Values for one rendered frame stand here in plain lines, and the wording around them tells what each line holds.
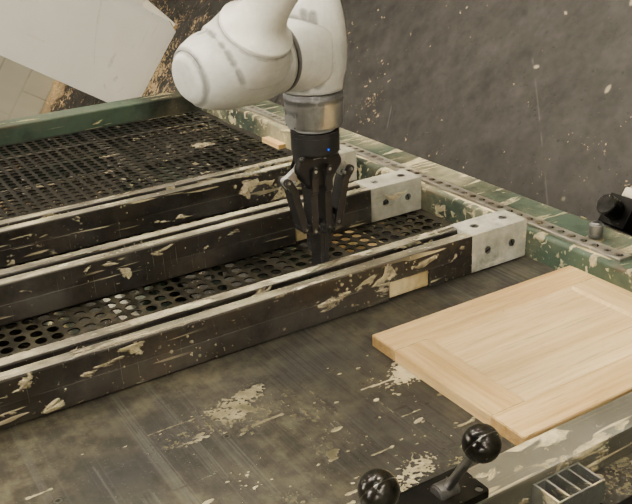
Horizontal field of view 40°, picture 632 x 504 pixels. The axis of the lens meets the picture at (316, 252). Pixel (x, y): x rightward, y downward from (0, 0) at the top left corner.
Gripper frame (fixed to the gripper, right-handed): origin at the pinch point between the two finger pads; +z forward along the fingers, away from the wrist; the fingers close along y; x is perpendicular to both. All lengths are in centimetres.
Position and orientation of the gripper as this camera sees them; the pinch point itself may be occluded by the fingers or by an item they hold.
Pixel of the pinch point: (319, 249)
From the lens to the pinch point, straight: 140.9
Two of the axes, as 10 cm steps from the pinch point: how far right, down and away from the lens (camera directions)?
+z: 0.4, 9.2, 4.0
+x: 5.3, 3.2, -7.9
